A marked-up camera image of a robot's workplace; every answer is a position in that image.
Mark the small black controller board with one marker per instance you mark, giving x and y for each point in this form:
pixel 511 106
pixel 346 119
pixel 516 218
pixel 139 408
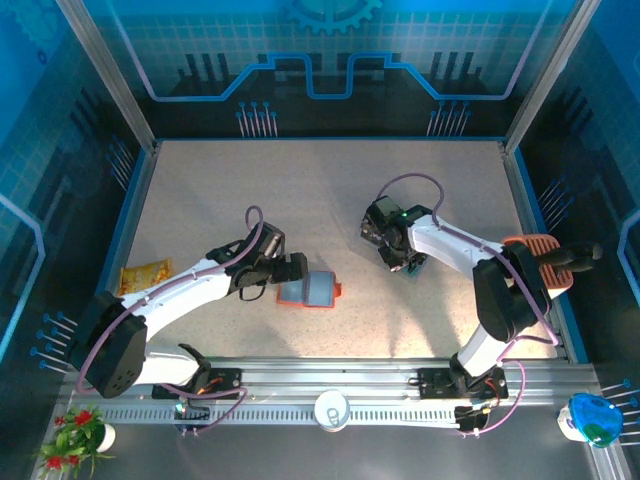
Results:
pixel 470 420
pixel 190 416

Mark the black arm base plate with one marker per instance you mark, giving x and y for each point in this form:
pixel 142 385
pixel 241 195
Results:
pixel 430 382
pixel 230 380

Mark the white lidded cup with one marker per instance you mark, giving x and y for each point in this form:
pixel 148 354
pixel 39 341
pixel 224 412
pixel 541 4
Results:
pixel 332 410

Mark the aluminium frame post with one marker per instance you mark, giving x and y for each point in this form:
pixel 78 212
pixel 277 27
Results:
pixel 547 75
pixel 111 75

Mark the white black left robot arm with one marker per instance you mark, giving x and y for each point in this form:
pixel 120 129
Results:
pixel 175 295

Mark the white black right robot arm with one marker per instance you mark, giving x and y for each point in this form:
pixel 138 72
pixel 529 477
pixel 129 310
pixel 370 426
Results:
pixel 450 245

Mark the orange white utensil holder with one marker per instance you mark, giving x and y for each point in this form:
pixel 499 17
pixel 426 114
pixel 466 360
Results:
pixel 545 245

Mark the aluminium mounting rail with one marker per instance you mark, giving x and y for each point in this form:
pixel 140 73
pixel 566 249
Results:
pixel 350 375

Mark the potted plant with red flowers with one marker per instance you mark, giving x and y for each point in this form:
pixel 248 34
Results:
pixel 75 435

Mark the yellow snack bag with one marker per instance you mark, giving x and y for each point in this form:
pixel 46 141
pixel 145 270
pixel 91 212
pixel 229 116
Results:
pixel 145 277

